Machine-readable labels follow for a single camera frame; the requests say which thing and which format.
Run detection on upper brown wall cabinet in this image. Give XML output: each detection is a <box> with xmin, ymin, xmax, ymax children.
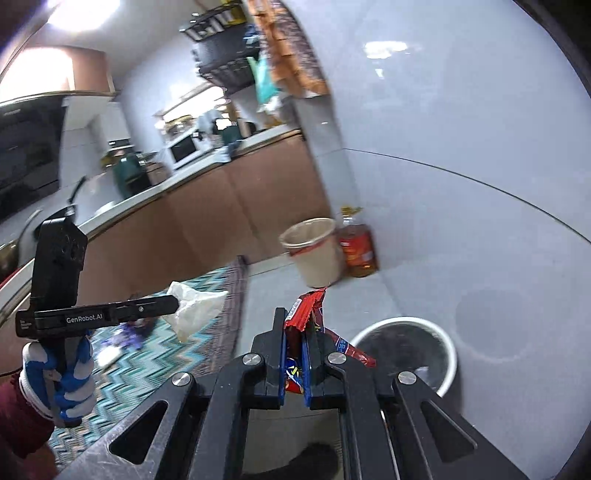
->
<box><xmin>1</xmin><ymin>46</ymin><xmax>115</xmax><ymax>101</ymax></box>

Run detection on teal plastic bag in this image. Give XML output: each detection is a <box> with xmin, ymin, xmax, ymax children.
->
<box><xmin>246</xmin><ymin>54</ymin><xmax>280</xmax><ymax>107</ymax></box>

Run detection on white rimmed trash bin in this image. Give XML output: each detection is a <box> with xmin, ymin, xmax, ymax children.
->
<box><xmin>351</xmin><ymin>317</ymin><xmax>458</xmax><ymax>397</ymax></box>

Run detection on brown kitchen base cabinets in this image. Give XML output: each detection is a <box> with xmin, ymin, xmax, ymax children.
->
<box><xmin>77</xmin><ymin>134</ymin><xmax>331</xmax><ymax>305</ymax></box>

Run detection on green kettle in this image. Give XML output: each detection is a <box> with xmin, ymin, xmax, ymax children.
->
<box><xmin>219</xmin><ymin>124</ymin><xmax>242</xmax><ymax>145</ymax></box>

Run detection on beige waste basket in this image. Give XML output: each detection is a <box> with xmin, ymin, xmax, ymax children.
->
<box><xmin>279</xmin><ymin>217</ymin><xmax>346</xmax><ymax>288</ymax></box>

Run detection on red snack wrapper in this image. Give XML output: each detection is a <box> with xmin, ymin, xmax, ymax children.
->
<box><xmin>283</xmin><ymin>288</ymin><xmax>377</xmax><ymax>394</ymax></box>

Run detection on cooking oil bottle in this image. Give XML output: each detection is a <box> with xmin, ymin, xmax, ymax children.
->
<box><xmin>339</xmin><ymin>205</ymin><xmax>378</xmax><ymax>278</ymax></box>

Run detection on white paper tissue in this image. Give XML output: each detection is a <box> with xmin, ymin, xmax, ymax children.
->
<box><xmin>162</xmin><ymin>281</ymin><xmax>228</xmax><ymax>343</ymax></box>

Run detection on zigzag patterned floor mat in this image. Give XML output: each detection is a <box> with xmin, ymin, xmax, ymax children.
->
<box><xmin>48</xmin><ymin>256</ymin><xmax>249</xmax><ymax>470</ymax></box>

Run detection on orange patterned apron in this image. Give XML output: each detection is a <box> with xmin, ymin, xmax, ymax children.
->
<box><xmin>245</xmin><ymin>1</ymin><xmax>329</xmax><ymax>98</ymax></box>

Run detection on left blue white gloved hand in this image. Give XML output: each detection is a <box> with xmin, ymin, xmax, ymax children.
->
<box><xmin>18</xmin><ymin>336</ymin><xmax>95</xmax><ymax>428</ymax></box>

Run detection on purple plastic wrapper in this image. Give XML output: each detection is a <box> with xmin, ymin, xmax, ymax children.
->
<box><xmin>102</xmin><ymin>318</ymin><xmax>156</xmax><ymax>350</ymax></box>

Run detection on black dish rack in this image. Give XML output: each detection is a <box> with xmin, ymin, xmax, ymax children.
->
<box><xmin>179</xmin><ymin>1</ymin><xmax>259</xmax><ymax>95</ymax></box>

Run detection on white microwave oven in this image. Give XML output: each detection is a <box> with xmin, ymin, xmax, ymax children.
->
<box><xmin>167</xmin><ymin>132</ymin><xmax>202</xmax><ymax>170</ymax></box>

